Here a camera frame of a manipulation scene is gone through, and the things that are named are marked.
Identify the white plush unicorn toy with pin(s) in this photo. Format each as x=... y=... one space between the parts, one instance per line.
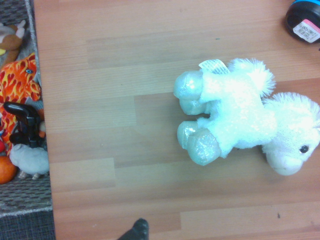
x=246 y=112

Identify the black plastic toy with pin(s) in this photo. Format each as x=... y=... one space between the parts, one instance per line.
x=26 y=125

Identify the grey plush sheep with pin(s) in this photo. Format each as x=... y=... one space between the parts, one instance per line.
x=31 y=161

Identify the brown and white plush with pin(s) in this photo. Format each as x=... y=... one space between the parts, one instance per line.
x=9 y=40

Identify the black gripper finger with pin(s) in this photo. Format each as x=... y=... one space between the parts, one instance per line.
x=137 y=230

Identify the orange ball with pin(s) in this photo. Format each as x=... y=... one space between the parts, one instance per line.
x=6 y=170

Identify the orange flame pattern plush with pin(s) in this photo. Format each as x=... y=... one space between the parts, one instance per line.
x=18 y=82

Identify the black container with label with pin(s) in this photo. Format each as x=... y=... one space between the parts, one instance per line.
x=303 y=21

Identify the grey woven basket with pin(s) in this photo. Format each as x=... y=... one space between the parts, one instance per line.
x=27 y=192

